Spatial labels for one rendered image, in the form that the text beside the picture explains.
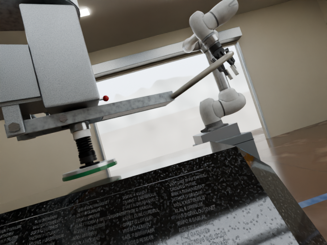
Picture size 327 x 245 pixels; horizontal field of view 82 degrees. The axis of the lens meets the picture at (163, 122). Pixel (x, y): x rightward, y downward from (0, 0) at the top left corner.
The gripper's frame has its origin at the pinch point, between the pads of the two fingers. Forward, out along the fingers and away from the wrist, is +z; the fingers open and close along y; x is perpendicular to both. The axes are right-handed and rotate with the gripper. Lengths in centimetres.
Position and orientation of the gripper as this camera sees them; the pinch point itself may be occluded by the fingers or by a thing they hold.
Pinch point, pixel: (231, 72)
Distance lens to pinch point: 125.9
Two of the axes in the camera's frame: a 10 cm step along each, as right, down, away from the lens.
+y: -7.8, 5.9, -1.8
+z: 5.9, 8.0, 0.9
